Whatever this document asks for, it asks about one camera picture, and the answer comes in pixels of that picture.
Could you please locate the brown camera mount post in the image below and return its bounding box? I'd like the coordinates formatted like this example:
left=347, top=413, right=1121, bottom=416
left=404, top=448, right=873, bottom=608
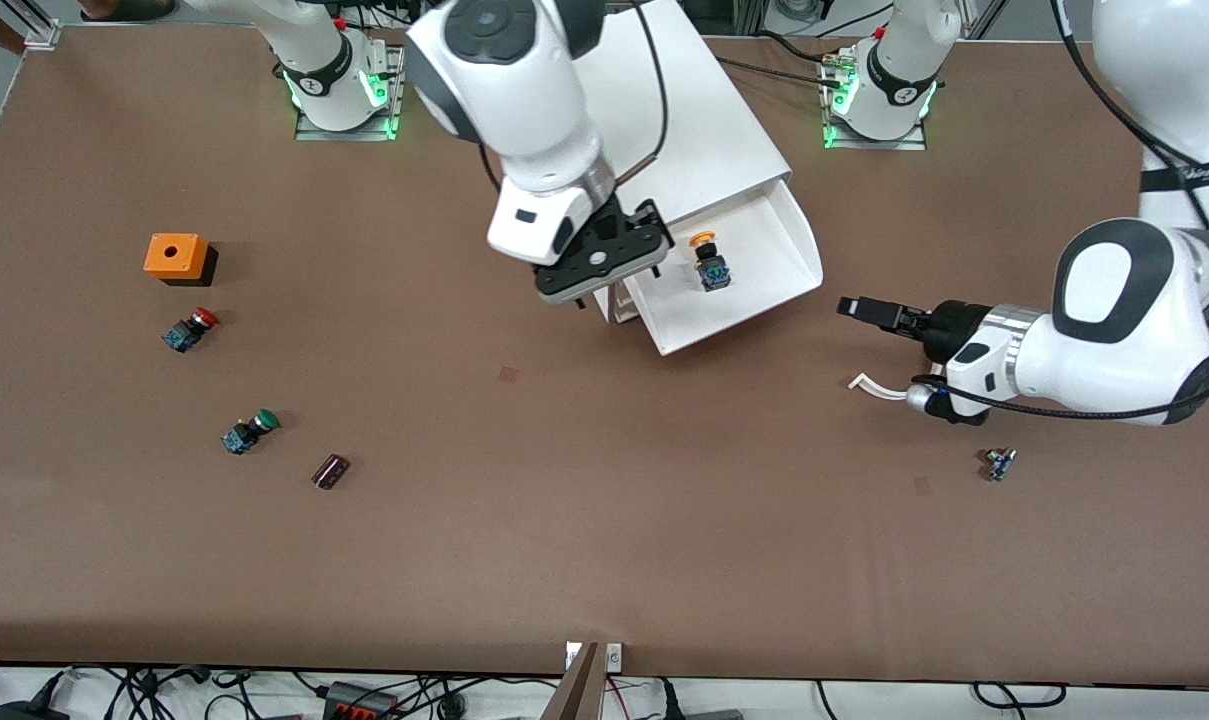
left=539, top=642, right=605, bottom=720

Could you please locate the black looped cable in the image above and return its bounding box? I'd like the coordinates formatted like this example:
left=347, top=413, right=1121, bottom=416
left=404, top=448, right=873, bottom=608
left=972, top=682, right=1067, bottom=711

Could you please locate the yellow push button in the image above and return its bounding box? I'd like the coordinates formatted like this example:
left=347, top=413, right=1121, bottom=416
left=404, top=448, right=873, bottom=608
left=689, top=230, right=733, bottom=293

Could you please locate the dark shoe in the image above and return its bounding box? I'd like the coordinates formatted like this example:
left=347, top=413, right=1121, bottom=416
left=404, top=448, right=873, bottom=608
left=79, top=0, right=180, bottom=23

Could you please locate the small metal edge bracket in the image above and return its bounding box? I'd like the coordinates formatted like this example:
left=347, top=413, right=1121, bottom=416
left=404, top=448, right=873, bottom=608
left=564, top=643, right=625, bottom=673

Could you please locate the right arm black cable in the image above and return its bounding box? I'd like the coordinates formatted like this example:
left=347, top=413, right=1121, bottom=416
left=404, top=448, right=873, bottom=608
left=476, top=0, right=671, bottom=196

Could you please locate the black base cable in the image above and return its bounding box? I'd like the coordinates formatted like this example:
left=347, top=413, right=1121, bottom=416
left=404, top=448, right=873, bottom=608
left=757, top=30, right=837, bottom=65
left=714, top=55, right=845, bottom=93

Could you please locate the black power strip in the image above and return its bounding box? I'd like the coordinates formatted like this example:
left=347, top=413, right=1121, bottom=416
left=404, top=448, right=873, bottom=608
left=324, top=682, right=401, bottom=720

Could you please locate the orange button box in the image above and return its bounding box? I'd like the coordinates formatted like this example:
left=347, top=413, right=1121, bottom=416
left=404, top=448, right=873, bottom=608
left=144, top=233, right=219, bottom=288

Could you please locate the red push button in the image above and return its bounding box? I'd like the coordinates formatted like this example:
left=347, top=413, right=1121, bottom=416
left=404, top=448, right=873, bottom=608
left=161, top=307, right=220, bottom=353

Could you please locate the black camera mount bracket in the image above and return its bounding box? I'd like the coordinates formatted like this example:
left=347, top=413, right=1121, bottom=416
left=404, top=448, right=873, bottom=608
left=562, top=198, right=673, bottom=263

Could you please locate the green push button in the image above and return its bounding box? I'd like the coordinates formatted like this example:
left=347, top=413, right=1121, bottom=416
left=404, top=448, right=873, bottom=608
left=221, top=408, right=281, bottom=456

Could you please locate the white drawer cabinet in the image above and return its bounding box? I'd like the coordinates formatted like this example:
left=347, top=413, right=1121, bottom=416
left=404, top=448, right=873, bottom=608
left=579, top=0, right=795, bottom=326

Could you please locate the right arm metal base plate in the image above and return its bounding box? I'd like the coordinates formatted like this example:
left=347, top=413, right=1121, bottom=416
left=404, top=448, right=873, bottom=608
left=294, top=45, right=407, bottom=142

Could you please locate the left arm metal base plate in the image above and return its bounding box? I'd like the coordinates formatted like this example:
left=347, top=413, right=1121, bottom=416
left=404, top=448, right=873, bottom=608
left=821, top=50, right=930, bottom=152

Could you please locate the white curved plastic clip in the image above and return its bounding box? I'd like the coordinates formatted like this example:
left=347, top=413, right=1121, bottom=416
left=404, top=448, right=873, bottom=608
left=848, top=372, right=911, bottom=401

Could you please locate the aluminium frame profile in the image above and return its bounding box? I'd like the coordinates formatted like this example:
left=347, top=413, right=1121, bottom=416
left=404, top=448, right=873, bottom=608
left=0, top=0, right=53, bottom=36

